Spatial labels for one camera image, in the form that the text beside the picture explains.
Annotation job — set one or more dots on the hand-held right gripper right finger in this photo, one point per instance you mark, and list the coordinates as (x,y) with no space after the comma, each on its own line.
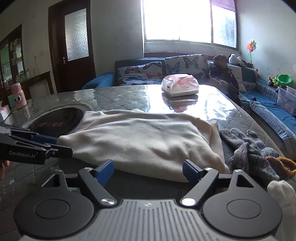
(190,172)

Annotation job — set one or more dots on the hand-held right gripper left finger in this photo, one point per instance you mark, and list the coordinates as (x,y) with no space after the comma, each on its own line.
(105,171)

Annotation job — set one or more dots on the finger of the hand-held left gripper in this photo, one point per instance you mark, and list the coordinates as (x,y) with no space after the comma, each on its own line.
(61,152)
(47,139)

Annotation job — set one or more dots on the cream garment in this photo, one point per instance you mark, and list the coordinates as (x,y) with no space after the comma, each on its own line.
(138,139)

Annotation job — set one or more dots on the person's left hand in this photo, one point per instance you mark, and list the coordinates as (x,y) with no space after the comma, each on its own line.
(3,165)

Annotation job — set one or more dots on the round black induction cooktop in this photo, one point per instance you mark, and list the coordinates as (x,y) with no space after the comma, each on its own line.
(55,122)

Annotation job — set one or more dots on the white tissue box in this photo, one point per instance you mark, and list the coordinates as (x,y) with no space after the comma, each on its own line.
(4,113)

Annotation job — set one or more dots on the pink cartoon water bottle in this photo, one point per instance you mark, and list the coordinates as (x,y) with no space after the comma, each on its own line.
(19,99)

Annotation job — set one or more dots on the pale green box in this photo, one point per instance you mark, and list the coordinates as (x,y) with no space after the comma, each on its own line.
(9,99)

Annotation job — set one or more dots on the dark wooden sideboard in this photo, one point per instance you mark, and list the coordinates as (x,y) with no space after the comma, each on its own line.
(39,88)

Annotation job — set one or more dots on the grey knit garment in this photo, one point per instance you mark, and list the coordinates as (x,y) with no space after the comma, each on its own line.
(249,150)

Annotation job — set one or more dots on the dark wooden door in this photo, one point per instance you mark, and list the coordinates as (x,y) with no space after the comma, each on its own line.
(74,74)

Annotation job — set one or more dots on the pink white tissue pack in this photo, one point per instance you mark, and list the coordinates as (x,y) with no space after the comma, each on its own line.
(180,85)

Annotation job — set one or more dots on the white fuzzy cloth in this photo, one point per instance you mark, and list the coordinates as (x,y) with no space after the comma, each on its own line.
(284,197)

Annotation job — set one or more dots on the dark wooden display cabinet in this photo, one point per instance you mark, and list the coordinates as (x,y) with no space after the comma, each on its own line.
(7,51)

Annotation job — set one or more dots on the brown orange knit garment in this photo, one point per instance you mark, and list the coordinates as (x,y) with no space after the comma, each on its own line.
(289,170)

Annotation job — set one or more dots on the blue sofa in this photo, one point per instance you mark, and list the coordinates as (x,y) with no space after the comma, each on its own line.
(266,97)

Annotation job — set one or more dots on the white cushion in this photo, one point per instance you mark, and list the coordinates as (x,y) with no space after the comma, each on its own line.
(238,74)

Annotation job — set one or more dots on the clear plastic storage box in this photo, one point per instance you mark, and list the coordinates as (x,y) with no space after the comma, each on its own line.
(286,102)

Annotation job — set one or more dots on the pink plush toy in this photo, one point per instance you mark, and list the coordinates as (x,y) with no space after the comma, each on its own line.
(255,72)

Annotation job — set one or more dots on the white plush toy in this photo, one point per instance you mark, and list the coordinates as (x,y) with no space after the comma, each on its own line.
(234,59)

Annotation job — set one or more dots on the small green toy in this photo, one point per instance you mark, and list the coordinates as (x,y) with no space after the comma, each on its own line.
(274,81)

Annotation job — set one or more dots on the green bowl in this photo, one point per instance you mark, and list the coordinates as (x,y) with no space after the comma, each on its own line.
(285,80)

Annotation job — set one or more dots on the colourful pinwheel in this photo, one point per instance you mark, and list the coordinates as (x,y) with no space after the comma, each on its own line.
(251,45)

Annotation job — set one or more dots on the window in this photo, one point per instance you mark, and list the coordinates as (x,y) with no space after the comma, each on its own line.
(175,20)

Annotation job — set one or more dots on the purple curtain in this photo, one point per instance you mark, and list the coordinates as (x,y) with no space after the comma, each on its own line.
(223,4)

